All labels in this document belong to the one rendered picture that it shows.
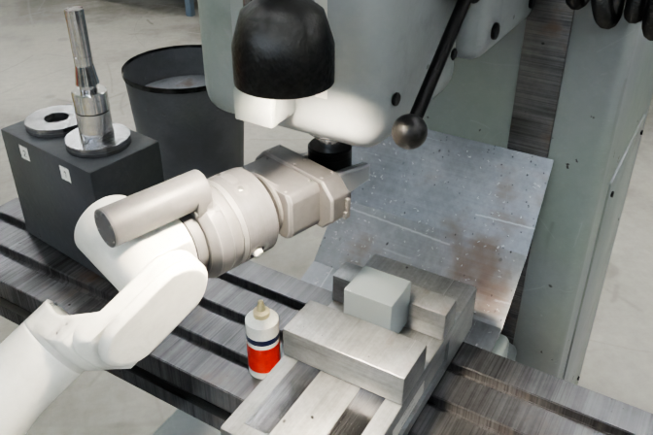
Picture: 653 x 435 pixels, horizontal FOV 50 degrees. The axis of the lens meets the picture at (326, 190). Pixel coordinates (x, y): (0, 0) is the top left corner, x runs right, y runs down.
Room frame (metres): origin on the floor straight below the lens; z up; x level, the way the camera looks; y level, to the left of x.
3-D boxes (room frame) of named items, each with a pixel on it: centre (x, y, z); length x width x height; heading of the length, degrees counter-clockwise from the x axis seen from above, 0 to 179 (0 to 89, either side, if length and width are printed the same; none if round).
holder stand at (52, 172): (0.92, 0.36, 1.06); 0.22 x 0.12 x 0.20; 52
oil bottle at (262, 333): (0.64, 0.08, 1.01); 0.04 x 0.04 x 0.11
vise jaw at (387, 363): (0.58, -0.03, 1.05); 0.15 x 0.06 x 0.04; 60
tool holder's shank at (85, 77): (0.89, 0.32, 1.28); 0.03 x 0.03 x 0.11
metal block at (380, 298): (0.62, -0.06, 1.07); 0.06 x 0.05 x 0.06; 60
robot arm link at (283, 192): (0.59, 0.06, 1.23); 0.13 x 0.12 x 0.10; 44
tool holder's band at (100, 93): (0.89, 0.32, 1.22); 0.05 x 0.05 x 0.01
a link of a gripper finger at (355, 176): (0.63, -0.02, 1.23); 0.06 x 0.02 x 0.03; 134
